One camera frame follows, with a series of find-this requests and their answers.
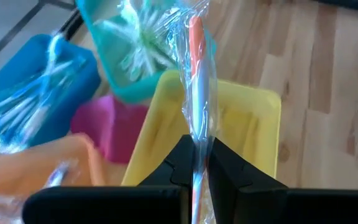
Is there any yellow translucent plastic bin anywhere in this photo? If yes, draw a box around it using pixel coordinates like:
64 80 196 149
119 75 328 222
121 70 282 187

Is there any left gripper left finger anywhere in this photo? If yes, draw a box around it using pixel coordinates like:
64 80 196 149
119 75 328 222
22 134 195 224

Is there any blue plastic bin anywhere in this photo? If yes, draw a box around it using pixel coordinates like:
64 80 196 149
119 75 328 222
0 33 102 150

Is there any orange translucent plastic bin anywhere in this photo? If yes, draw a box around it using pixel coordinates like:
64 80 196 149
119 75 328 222
0 133 107 224

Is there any teal translucent plastic bin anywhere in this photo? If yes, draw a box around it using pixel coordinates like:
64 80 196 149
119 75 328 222
75 0 217 105

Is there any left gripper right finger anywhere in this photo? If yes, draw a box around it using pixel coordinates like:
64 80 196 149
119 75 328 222
208 136 358 224

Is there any small pink plastic bin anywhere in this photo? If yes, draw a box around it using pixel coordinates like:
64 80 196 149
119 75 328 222
70 95 150 164

